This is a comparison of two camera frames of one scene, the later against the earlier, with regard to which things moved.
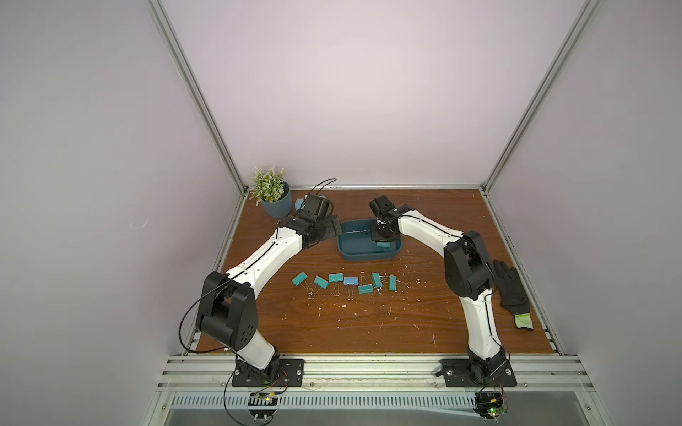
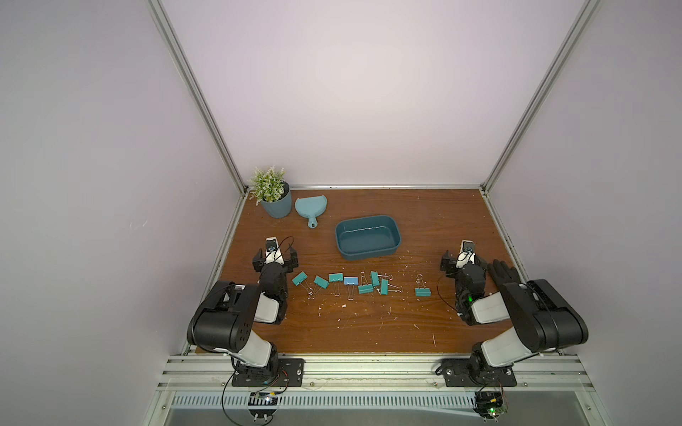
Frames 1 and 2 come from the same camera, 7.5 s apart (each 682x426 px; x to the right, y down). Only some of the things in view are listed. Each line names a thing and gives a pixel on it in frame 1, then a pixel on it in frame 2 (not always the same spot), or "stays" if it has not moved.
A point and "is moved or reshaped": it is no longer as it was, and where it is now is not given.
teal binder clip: (393, 283) is moved or reshaped
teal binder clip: (300, 280) stays
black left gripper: (329, 230) -> (293, 261)
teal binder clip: (365, 287) stays
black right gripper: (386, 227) -> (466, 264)
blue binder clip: (351, 282) stays
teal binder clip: (336, 279) stays
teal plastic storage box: (356, 242) stays
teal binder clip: (321, 283) stays
